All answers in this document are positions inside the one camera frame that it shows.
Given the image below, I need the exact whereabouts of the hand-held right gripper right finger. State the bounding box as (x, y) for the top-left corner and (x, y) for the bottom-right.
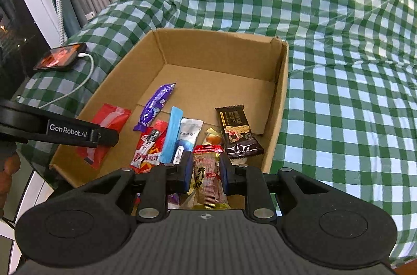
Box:
(219, 152), (346, 221)

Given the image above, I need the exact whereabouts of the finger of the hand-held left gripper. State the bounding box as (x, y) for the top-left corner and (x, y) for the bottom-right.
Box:
(90, 128), (120, 148)

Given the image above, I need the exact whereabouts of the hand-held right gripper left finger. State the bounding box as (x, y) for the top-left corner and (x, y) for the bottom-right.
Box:
(73, 151), (194, 222)

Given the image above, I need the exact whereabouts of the red square snack packet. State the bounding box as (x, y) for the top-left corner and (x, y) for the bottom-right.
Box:
(76, 104), (131, 170)

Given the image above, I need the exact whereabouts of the red gold snack bar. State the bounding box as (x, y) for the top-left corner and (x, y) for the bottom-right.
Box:
(192, 145), (231, 211)

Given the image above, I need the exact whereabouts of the yellow snack bar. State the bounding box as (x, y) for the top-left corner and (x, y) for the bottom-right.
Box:
(203, 128), (224, 147)

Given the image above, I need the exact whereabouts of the white blue sachet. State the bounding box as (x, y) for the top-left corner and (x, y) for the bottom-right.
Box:
(171, 118), (203, 165)

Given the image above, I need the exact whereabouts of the light blue snack bar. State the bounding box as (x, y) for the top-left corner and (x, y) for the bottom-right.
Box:
(159, 106), (183, 164)

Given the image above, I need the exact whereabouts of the red black white stick packet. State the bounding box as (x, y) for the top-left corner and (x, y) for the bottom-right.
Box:
(130, 119), (169, 173)

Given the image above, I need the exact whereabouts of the dark brown snack bar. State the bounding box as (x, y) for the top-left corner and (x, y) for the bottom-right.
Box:
(214, 104), (265, 159)

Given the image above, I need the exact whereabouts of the purple snack bar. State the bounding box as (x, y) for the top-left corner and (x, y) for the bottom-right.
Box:
(133, 83), (177, 132)

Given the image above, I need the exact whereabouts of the cardboard box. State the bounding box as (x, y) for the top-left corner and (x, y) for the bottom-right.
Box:
(49, 28), (290, 195)

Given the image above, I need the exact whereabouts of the person's left hand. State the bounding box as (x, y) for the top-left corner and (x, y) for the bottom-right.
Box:
(0, 152), (21, 217)

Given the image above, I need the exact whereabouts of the white bed base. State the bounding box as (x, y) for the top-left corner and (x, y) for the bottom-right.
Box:
(12, 164), (54, 224)

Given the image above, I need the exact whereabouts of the black smartphone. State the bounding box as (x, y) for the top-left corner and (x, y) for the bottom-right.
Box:
(33, 42), (88, 72)

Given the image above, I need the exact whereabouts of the green white checked blanket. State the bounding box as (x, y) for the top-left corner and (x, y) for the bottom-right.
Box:
(16, 0), (417, 266)

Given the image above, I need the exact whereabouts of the white charging cable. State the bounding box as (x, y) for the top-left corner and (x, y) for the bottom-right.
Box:
(15, 52), (95, 110)

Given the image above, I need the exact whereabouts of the metal flexible hose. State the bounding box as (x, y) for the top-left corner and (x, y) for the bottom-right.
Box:
(52, 0), (68, 46)

